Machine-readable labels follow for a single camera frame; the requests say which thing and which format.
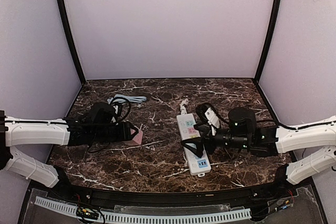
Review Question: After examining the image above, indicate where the pink cube socket adapter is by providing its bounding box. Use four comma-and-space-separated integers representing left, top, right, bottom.
130, 130, 143, 146

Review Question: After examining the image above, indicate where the white colourful power strip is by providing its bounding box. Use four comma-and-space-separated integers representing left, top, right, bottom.
176, 113, 211, 177

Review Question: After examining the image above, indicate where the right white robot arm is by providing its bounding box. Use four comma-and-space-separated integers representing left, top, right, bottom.
176, 103, 335, 186

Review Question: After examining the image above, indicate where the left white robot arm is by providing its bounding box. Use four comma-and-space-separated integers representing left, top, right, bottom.
1, 102, 142, 188

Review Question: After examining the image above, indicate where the small green circuit board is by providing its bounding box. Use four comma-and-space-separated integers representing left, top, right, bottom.
76, 207, 99, 220

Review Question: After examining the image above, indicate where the grey power strip cable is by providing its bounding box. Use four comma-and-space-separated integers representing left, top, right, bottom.
107, 94, 148, 104

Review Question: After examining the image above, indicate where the white power strip cable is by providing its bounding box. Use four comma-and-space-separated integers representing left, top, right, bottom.
179, 98, 190, 116

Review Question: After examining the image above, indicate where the black front frame rail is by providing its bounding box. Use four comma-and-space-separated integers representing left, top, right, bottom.
31, 175, 313, 210

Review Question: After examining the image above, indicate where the white slotted cable duct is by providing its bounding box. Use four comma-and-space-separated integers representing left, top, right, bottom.
34, 196, 251, 223

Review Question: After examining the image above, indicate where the left black frame post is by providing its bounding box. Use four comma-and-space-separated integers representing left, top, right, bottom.
57, 0, 86, 86

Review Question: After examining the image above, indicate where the black frame post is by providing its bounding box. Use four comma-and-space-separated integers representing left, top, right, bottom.
57, 0, 86, 86
254, 0, 281, 84

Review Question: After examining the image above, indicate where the right black frame post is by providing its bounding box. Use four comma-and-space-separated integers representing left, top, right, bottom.
254, 0, 281, 84

